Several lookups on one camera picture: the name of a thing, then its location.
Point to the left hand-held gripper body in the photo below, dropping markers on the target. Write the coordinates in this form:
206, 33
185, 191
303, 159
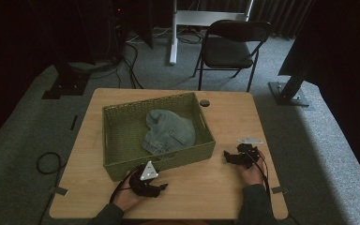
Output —
143, 182

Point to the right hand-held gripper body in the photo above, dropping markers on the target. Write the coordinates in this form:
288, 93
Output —
247, 154

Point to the green woven basket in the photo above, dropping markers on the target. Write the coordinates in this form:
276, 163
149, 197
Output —
122, 134

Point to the light blue denim pants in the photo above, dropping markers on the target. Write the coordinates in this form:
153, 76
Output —
168, 131

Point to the person's right hand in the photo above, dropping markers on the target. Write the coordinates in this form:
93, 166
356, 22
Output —
254, 175

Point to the person's left hand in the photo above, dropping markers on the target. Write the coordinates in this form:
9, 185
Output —
126, 200

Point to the grey tape piece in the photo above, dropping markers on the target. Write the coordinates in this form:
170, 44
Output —
279, 190
58, 191

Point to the black round table grommet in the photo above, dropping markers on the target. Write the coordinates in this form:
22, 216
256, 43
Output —
204, 103

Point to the black folding chair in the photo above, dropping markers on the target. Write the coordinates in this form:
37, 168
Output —
228, 53

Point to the black stand with square base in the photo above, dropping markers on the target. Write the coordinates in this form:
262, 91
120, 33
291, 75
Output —
67, 84

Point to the dark pleated curtain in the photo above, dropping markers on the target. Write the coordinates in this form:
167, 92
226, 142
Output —
281, 15

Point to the dark equipment with red light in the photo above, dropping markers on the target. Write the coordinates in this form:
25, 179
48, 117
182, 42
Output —
117, 28

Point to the black stand with slanted post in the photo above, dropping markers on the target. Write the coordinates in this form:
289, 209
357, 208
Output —
289, 92

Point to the white desk frame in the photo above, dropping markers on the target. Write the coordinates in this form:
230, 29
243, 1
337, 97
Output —
200, 17

